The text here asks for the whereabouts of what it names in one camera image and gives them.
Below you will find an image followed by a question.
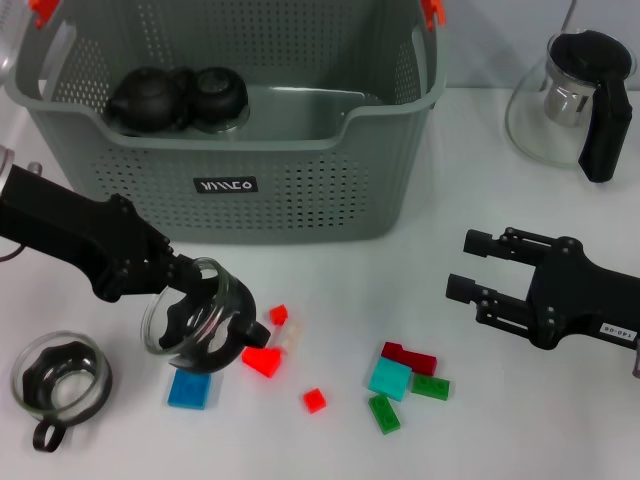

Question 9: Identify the glass teapot black handle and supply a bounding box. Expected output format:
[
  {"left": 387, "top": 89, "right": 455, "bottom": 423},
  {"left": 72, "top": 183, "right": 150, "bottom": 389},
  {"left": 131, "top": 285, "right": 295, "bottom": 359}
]
[{"left": 504, "top": 28, "right": 637, "bottom": 185}]

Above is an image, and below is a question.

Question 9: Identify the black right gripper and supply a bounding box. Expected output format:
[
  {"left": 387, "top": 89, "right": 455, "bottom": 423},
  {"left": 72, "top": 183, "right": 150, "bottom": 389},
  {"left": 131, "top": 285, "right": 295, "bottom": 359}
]
[{"left": 445, "top": 227, "right": 640, "bottom": 351}]

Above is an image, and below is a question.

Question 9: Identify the teal toy brick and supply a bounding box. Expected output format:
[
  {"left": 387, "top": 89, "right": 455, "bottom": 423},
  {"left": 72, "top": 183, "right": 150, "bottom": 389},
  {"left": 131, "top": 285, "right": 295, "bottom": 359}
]
[{"left": 368, "top": 357, "right": 414, "bottom": 402}]

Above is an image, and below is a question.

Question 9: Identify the black clay teapot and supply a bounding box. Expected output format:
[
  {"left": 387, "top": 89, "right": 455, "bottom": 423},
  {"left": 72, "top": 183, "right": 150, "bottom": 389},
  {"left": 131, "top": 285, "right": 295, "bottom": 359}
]
[{"left": 107, "top": 67, "right": 196, "bottom": 135}]

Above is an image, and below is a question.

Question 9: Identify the large orange-red toy brick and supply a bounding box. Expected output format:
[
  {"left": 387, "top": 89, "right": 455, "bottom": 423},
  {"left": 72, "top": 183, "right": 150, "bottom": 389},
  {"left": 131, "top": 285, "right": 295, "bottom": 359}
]
[{"left": 241, "top": 347, "right": 282, "bottom": 380}]

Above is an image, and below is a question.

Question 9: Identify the beige translucent toy brick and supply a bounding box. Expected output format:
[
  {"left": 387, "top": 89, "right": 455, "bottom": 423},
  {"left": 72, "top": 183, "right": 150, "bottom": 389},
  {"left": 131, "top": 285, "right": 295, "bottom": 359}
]
[{"left": 272, "top": 322, "right": 305, "bottom": 354}]

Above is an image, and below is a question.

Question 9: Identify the blue toy brick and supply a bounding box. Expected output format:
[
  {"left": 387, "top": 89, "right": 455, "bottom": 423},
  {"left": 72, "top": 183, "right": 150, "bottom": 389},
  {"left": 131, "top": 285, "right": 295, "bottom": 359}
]
[{"left": 167, "top": 368, "right": 212, "bottom": 411}]

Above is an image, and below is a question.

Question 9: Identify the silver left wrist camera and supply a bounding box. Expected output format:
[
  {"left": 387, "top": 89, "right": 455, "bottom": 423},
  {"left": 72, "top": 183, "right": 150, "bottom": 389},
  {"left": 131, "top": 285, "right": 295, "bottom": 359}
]
[{"left": 0, "top": 0, "right": 29, "bottom": 71}]

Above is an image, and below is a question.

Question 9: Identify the glass teacup black holder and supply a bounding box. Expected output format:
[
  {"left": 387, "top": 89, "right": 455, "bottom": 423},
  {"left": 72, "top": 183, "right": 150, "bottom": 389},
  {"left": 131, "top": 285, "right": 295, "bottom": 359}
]
[
  {"left": 140, "top": 255, "right": 274, "bottom": 375},
  {"left": 187, "top": 66, "right": 251, "bottom": 135},
  {"left": 10, "top": 329, "right": 114, "bottom": 455}
]

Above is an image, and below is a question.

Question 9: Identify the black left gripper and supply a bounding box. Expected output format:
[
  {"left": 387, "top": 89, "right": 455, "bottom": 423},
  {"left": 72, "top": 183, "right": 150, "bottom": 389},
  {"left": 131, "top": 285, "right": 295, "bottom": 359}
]
[{"left": 0, "top": 164, "right": 206, "bottom": 302}]

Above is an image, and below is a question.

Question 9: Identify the dark red toy brick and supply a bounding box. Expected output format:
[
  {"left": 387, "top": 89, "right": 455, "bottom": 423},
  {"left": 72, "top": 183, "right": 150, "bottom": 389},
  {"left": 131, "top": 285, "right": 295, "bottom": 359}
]
[{"left": 380, "top": 341, "right": 439, "bottom": 377}]

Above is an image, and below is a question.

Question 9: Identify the green toy brick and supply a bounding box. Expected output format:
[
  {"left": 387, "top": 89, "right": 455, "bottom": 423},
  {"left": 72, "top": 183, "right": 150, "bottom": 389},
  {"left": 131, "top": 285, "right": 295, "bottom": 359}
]
[
  {"left": 410, "top": 373, "right": 451, "bottom": 401},
  {"left": 368, "top": 393, "right": 403, "bottom": 435}
]

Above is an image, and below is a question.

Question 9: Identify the grey perforated storage bin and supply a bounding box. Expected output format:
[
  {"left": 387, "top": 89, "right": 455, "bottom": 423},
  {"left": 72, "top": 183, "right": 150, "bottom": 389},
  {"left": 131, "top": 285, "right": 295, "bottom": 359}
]
[{"left": 3, "top": 0, "right": 448, "bottom": 246}]

